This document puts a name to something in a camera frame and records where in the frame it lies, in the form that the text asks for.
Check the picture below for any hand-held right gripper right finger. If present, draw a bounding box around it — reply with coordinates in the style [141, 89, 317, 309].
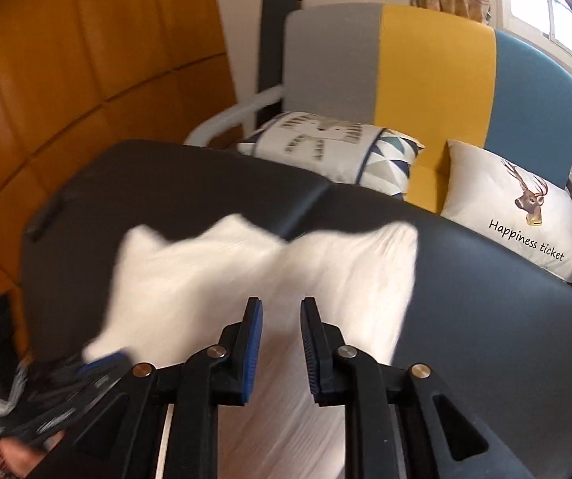
[300, 297, 536, 479]

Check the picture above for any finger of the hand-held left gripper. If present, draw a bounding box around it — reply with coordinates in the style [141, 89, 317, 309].
[79, 352, 132, 377]

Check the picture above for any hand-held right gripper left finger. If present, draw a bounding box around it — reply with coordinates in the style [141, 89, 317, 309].
[32, 297, 264, 479]

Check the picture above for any cream knit sweater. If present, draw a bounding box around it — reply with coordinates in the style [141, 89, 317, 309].
[83, 214, 419, 479]

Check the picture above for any person's left hand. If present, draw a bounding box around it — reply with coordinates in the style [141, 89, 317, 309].
[2, 434, 65, 479]

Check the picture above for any geometric print pillow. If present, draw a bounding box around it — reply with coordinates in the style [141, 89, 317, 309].
[236, 111, 425, 201]

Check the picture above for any white deer print pillow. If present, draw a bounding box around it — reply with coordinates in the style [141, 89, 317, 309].
[440, 139, 572, 284]

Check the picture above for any grey yellow blue sofa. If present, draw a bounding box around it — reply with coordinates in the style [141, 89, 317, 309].
[183, 2, 572, 310]

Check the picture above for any black upright panel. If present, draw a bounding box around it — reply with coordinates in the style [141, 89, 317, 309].
[260, 0, 299, 105]

